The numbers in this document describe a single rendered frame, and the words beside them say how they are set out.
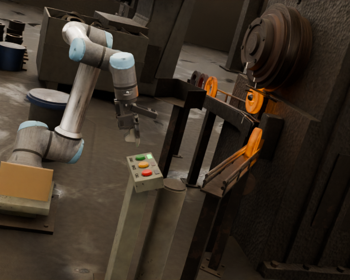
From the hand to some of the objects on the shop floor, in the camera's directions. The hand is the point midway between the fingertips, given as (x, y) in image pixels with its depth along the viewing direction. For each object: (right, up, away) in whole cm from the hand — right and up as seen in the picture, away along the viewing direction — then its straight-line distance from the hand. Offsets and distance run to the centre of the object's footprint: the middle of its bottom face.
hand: (138, 143), depth 187 cm
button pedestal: (-12, -64, +14) cm, 67 cm away
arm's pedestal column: (-68, -36, +55) cm, 95 cm away
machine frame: (+81, -57, +111) cm, 149 cm away
